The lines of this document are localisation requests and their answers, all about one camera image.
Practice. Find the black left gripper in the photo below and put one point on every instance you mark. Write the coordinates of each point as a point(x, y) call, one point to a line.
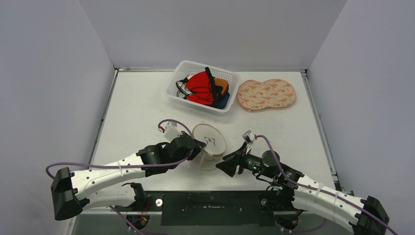
point(199, 147)

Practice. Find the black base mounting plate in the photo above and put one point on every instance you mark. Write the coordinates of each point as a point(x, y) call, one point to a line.
point(216, 208)

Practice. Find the navy blue bra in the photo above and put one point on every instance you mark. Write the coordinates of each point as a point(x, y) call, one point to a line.
point(222, 102)

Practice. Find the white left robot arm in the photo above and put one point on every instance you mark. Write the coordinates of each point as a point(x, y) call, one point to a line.
point(113, 184)

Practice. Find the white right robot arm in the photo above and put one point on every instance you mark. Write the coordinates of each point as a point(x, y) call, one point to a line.
point(290, 189)

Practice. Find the white round mesh laundry bag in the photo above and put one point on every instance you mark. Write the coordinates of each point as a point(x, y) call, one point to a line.
point(214, 150)

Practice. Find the black and white bra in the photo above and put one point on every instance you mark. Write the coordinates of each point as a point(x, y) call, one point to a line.
point(182, 90)

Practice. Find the orange bra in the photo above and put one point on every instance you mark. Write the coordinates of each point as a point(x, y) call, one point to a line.
point(222, 86)

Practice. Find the white plastic basket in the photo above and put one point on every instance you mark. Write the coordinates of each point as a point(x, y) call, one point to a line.
point(186, 68)

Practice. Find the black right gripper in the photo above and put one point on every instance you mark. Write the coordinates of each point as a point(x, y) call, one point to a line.
point(238, 162)

